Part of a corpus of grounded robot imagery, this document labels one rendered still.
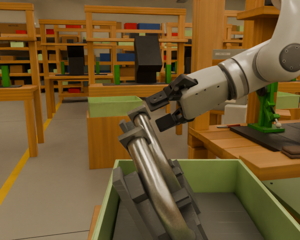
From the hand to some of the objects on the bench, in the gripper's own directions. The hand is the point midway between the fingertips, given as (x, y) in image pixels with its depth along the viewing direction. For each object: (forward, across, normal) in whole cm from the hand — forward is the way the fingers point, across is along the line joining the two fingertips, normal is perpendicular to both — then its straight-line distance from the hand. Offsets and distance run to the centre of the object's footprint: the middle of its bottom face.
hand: (156, 115), depth 58 cm
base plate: (-88, +108, +4) cm, 139 cm away
